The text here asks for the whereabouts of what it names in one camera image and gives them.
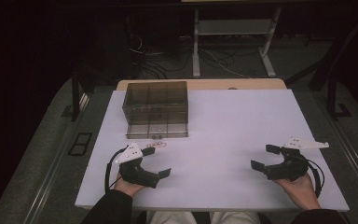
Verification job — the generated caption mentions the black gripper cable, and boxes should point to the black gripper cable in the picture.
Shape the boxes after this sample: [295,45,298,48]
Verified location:
[306,158,326,199]
[103,146,129,193]

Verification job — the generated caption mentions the black slanted bar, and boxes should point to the black slanted bar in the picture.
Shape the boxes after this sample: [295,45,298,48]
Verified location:
[283,8,358,91]

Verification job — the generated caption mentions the transparent brown drawer box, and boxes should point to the transparent brown drawer box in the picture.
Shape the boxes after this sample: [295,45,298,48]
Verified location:
[121,80,190,140]

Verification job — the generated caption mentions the white table mat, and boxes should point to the white table mat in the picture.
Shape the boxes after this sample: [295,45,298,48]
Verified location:
[74,89,351,213]

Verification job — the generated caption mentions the person's right hand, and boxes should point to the person's right hand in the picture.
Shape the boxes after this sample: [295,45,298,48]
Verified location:
[274,173,322,212]

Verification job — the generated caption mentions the person's left hand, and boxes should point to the person's left hand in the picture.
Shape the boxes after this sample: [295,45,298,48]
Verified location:
[114,173,146,198]

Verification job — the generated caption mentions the wooden table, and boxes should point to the wooden table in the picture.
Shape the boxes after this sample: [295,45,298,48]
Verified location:
[115,77,289,91]

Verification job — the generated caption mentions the aluminium floor rail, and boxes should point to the aluminium floor rail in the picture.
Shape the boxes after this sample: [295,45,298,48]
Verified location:
[328,117,358,202]
[21,92,91,224]

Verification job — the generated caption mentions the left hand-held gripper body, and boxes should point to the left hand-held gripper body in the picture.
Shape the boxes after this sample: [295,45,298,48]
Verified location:
[114,142,161,189]

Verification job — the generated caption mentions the tangle of floor cables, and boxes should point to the tangle of floor cables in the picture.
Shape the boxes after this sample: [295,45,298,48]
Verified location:
[128,32,254,79]

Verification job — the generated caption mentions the person's legs in pale trousers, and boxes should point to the person's legs in pale trousers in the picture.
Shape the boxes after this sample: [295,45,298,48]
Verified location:
[145,210,262,224]

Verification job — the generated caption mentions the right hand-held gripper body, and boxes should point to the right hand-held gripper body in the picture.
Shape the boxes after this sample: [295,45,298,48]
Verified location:
[265,135,330,182]

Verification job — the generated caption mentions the white metal stand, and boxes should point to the white metal stand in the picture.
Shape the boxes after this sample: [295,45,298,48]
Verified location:
[191,7,283,78]

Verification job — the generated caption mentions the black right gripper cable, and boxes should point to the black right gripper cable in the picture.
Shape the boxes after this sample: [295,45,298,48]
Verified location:
[306,158,326,199]

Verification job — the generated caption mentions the black metal stand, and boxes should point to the black metal stand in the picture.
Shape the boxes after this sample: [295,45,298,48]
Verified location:
[325,73,352,121]
[61,60,91,123]

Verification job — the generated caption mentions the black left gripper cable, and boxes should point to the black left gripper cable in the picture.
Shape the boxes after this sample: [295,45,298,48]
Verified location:
[103,146,129,193]

